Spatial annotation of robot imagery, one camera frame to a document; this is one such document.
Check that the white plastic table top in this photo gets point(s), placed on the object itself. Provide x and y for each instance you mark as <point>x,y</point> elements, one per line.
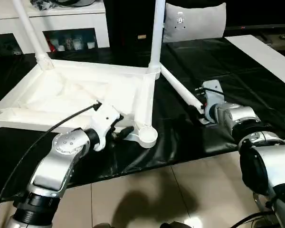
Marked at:
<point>76,95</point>

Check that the white plastic table leg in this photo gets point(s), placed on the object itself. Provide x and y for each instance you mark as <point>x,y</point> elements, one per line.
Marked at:
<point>180,92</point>
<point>156,33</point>
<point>31,33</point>

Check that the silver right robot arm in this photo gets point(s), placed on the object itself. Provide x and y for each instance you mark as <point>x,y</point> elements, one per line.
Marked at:
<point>256,142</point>

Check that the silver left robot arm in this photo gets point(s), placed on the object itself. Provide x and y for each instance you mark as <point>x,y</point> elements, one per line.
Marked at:
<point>57,175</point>

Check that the black table mat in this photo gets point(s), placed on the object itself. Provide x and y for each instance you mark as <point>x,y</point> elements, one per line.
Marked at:
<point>218,71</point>

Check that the white flat board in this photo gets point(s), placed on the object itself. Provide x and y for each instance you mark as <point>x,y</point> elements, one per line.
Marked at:
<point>266,57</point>

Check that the grey cushion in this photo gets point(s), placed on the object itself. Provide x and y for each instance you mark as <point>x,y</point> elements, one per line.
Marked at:
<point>194,21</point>

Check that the small yellow tag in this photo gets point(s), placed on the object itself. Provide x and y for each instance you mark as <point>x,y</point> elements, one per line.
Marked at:
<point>141,36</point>

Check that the white glass-door cabinet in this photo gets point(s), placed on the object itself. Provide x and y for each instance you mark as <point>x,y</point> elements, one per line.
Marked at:
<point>38,23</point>

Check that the dark items on cabinet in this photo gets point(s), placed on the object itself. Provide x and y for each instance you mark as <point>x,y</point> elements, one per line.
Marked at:
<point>61,3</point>

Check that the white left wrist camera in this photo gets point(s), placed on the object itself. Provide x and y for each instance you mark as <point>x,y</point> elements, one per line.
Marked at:
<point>105,124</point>

